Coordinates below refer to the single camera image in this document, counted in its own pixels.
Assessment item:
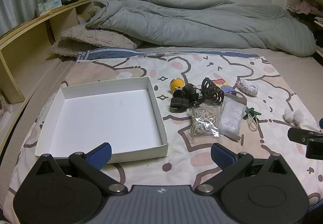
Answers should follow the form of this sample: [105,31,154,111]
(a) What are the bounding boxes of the white fluffy pompom pair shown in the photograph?
[284,109,304,124]

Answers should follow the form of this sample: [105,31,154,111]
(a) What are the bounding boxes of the colourful small card box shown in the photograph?
[212,79,238,96]

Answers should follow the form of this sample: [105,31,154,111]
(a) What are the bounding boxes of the printed cartoon blanket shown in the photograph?
[7,47,323,214]

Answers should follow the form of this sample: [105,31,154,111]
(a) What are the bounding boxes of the green clips with white cord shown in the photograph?
[243,107,261,131]

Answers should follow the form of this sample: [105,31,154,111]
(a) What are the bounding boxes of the brown hair claw clip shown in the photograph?
[200,77,225,104]

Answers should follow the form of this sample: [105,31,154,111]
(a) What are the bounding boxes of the white cardboard box tray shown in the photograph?
[35,76,169,164]

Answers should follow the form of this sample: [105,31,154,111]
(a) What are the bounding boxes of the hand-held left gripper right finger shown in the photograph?
[193,142,291,197]

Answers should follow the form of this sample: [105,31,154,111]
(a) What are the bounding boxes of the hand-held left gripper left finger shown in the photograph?
[31,142,128,197]

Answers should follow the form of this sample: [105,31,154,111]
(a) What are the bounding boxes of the clear bag white items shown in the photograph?
[219,95,248,141]

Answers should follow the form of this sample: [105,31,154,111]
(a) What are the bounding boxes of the tissue box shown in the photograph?
[37,0,62,14]

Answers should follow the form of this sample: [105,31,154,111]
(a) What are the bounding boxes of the yellow headlamp with black strap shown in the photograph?
[169,77,202,113]

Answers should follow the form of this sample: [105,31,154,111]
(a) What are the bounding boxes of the beige fleece blanket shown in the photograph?
[48,2,142,57]

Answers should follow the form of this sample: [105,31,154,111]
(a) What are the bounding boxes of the pile of clothes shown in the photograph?
[288,0,323,23]

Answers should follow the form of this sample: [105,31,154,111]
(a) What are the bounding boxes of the grey duvet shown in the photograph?
[86,0,317,57]

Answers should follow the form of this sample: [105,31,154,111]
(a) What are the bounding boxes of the clear bag of rubber bands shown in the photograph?
[188,104,225,142]

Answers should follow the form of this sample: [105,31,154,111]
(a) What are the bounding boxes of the cartoon print blanket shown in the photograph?
[0,45,323,224]

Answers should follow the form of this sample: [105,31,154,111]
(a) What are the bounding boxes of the wooden bedside shelf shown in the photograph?
[0,0,94,164]

